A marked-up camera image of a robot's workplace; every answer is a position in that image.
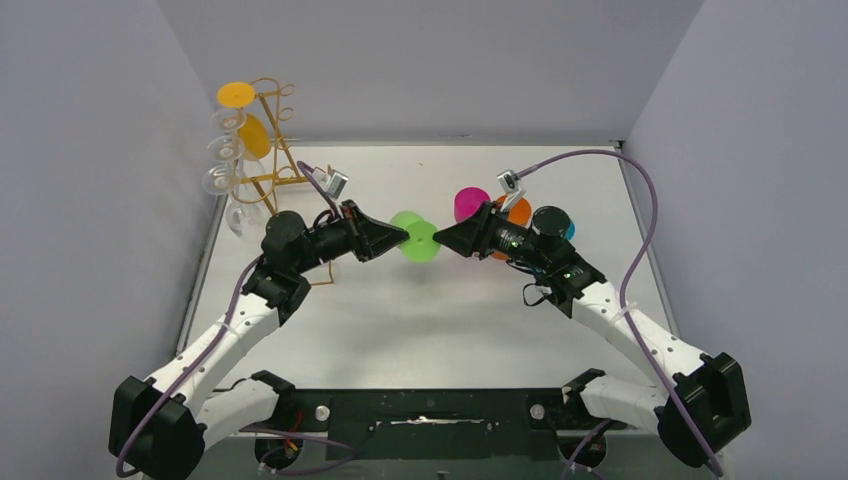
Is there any orange plastic wine glass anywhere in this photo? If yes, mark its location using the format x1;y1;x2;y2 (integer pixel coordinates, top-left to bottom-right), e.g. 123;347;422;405
492;195;533;261

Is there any magenta plastic wine glass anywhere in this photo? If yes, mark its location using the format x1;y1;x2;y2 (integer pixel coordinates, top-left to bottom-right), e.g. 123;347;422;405
453;187;491;222

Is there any green plastic wine glass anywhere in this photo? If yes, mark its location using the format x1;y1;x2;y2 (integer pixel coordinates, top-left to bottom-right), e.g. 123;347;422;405
390;210;441;263

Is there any clear wine glass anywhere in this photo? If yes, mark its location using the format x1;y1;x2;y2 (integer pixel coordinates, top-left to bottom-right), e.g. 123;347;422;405
202;163;267;242
207;134;246;162
211;107;247;132

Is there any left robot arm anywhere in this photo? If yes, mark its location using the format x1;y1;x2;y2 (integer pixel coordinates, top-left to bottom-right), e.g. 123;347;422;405
108;200;409;479

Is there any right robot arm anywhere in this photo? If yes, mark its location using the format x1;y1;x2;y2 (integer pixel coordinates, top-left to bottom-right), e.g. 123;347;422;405
433;202;751;468

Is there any yellow-orange plastic wine glass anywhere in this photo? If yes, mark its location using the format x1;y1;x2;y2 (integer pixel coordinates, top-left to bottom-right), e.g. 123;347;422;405
216;81;271;161

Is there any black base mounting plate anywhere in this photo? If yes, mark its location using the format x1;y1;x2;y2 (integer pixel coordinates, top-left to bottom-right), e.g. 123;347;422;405
247;387;636;475

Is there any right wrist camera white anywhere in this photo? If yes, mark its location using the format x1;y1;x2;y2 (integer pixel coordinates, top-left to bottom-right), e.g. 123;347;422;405
497;170;526;212

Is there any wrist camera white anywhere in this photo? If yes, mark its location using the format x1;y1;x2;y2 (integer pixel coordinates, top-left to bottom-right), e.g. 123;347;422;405
312;168;349;201
497;170;526;212

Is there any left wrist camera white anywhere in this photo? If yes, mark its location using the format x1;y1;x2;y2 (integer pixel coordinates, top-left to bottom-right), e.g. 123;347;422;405
312;168;349;201

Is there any gold wire glass rack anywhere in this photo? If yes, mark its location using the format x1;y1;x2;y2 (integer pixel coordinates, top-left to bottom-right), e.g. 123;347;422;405
228;77;335;287

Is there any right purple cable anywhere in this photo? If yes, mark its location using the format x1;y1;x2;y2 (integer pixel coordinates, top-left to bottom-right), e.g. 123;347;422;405
516;148;726;478

